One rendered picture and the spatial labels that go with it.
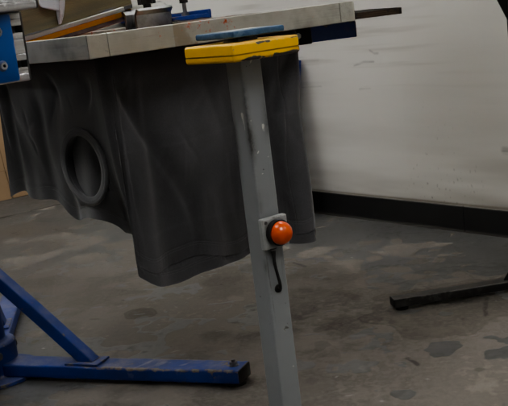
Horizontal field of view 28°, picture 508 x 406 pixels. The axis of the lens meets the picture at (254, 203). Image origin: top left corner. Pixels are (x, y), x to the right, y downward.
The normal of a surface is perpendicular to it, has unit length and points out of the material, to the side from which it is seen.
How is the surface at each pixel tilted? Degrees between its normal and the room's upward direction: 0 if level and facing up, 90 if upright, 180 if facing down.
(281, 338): 89
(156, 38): 90
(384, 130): 90
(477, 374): 0
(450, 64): 90
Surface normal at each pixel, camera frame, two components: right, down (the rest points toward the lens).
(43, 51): -0.78, 0.21
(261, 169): 0.61, 0.07
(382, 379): -0.12, -0.97
